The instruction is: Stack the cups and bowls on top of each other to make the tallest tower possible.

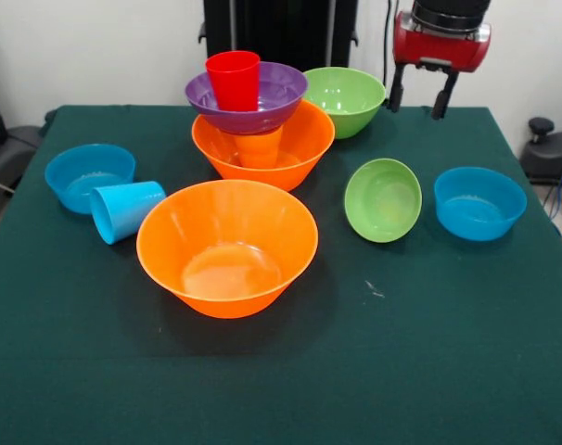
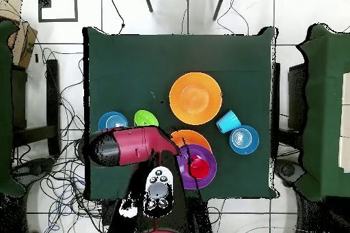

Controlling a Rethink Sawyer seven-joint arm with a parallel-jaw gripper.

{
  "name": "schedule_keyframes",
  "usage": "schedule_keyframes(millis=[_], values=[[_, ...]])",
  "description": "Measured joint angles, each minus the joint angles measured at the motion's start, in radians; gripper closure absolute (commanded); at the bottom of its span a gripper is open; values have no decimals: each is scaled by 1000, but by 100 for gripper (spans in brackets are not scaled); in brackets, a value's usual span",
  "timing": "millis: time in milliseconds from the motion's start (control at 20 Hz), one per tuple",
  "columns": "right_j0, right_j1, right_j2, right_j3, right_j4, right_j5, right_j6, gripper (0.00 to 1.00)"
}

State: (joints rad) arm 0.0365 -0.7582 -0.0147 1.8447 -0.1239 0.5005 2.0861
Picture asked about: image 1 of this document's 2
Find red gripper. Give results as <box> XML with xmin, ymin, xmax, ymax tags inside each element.
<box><xmin>386</xmin><ymin>11</ymin><xmax>492</xmax><ymax>121</ymax></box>

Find large green bowl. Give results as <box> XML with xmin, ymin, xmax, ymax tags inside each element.
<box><xmin>302</xmin><ymin>67</ymin><xmax>387</xmax><ymax>141</ymax></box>

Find small green bowl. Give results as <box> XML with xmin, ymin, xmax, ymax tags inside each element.
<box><xmin>344</xmin><ymin>158</ymin><xmax>424</xmax><ymax>244</ymax></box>

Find large orange bowl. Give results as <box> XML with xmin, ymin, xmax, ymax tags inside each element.
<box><xmin>191</xmin><ymin>99</ymin><xmax>337</xmax><ymax>193</ymax></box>
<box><xmin>135</xmin><ymin>179</ymin><xmax>319</xmax><ymax>320</ymax></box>

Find blue bowl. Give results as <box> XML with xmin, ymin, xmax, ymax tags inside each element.
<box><xmin>44</xmin><ymin>143</ymin><xmax>137</xmax><ymax>216</ymax></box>
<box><xmin>433</xmin><ymin>166</ymin><xmax>529</xmax><ymax>243</ymax></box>

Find purple bowl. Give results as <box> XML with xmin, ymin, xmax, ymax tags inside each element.
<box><xmin>185</xmin><ymin>61</ymin><xmax>309</xmax><ymax>136</ymax></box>

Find orange cup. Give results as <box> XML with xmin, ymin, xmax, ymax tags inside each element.
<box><xmin>234</xmin><ymin>127</ymin><xmax>285</xmax><ymax>170</ymax></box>

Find red cup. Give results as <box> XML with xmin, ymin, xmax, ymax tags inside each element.
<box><xmin>204</xmin><ymin>50</ymin><xmax>262</xmax><ymax>113</ymax></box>

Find blue cup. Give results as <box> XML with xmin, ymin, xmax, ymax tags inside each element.
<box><xmin>88</xmin><ymin>180</ymin><xmax>167</xmax><ymax>246</ymax></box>

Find dark green table cloth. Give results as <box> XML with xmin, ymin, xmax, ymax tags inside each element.
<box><xmin>0</xmin><ymin>104</ymin><xmax>562</xmax><ymax>445</ymax></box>

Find black pedestal foot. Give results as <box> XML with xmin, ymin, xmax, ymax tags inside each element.
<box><xmin>521</xmin><ymin>117</ymin><xmax>562</xmax><ymax>186</ymax></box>
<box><xmin>0</xmin><ymin>124</ymin><xmax>45</xmax><ymax>196</ymax></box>

